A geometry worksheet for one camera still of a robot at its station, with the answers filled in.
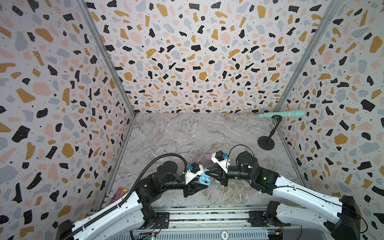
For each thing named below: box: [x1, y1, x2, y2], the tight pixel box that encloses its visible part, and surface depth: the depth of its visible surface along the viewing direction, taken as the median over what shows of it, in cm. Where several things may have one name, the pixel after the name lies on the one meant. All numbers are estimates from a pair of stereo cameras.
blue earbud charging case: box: [198, 168, 211, 186], surface depth 66 cm
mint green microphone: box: [258, 109, 305, 118], surface depth 81 cm
